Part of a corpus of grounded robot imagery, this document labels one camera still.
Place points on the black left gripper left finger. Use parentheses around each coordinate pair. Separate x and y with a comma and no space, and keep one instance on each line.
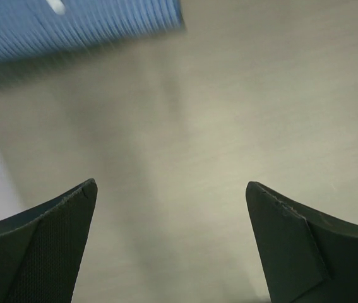
(42,247)

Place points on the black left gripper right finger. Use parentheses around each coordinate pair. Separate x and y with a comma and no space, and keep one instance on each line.
(306,255)

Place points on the blue plaid long sleeve shirt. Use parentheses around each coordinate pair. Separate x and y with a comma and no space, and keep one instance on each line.
(37,28)

